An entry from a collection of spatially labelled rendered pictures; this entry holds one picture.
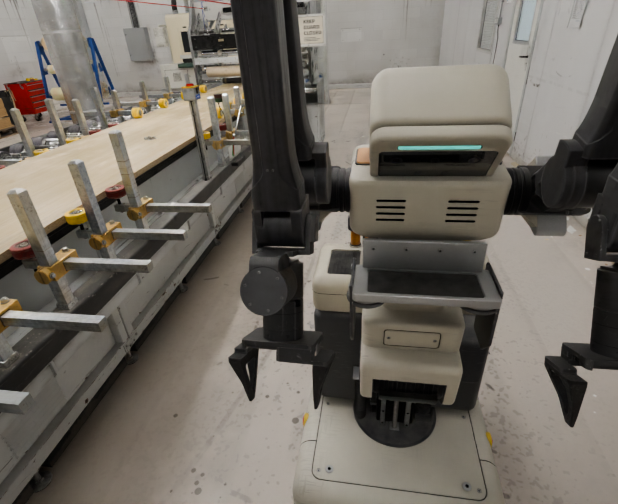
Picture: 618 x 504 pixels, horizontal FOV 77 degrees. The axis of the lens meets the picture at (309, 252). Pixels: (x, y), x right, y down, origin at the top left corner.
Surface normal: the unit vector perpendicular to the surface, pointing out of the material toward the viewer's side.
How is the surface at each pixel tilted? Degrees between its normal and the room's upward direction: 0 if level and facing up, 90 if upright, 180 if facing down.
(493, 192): 98
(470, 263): 90
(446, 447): 0
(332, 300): 90
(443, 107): 43
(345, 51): 90
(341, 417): 0
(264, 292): 65
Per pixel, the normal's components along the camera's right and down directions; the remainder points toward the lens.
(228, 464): -0.05, -0.87
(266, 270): -0.16, 0.08
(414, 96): -0.14, -0.30
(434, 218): -0.15, 0.62
